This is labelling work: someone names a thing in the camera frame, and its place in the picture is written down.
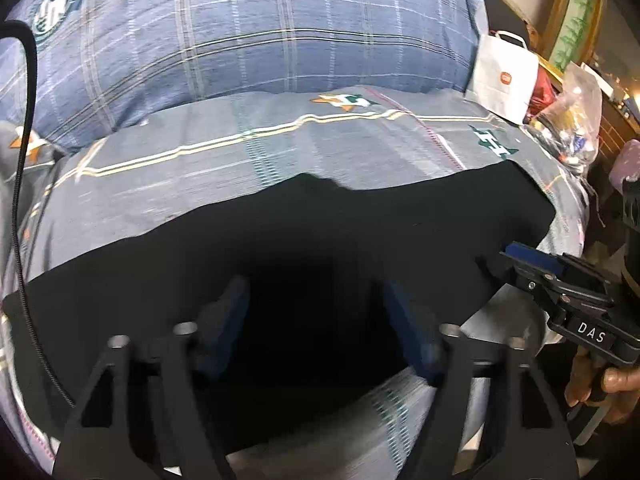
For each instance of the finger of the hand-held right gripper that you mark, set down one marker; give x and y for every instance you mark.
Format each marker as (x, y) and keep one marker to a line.
(532, 255)

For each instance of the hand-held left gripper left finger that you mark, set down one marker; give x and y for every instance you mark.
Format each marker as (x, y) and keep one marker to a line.
(227, 320)

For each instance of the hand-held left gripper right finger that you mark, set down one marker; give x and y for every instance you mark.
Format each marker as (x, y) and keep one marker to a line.
(407, 325)

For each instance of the black pants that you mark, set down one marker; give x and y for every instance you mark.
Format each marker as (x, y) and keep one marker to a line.
(325, 220)

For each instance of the person's right hand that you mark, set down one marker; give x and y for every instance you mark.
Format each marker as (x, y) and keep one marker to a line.
(622, 385)

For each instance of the pale purple cloth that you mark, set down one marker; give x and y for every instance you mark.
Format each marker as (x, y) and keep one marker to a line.
(627, 162)

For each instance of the grey printed bed sheet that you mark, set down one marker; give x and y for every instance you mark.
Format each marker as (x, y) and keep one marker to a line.
(200, 170)

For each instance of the clear plastic bag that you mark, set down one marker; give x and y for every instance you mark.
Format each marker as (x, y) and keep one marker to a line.
(577, 105)

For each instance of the red bag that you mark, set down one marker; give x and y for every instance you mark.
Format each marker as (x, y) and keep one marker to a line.
(542, 92)

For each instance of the white paper bag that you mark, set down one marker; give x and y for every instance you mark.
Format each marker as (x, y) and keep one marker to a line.
(500, 80)

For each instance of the gold framed picture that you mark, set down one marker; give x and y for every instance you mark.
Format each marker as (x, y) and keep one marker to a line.
(575, 15)

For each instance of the blue plaid pillow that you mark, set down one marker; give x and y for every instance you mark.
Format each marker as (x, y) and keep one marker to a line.
(250, 35)

